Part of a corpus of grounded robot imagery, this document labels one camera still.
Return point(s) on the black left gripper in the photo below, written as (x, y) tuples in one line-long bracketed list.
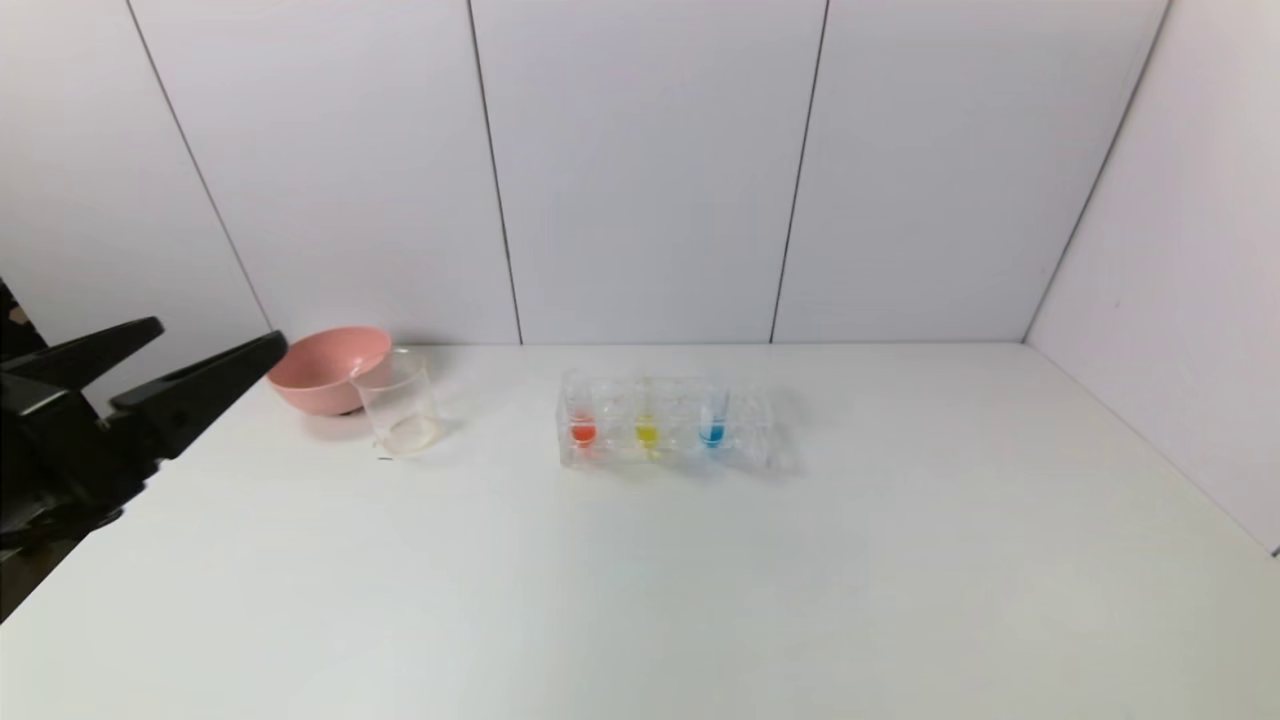
[(52, 428)]

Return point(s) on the test tube with red pigment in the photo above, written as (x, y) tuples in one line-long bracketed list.
[(582, 432)]

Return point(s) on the clear plastic beaker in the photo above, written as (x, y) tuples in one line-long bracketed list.
[(400, 415)]

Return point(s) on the test tube with yellow pigment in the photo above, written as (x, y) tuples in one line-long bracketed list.
[(647, 434)]

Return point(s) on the test tube with blue pigment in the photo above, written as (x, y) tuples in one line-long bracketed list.
[(712, 434)]

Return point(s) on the clear acrylic test tube rack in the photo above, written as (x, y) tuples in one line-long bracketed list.
[(745, 440)]

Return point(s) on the pink plastic bowl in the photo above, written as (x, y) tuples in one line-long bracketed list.
[(325, 375)]

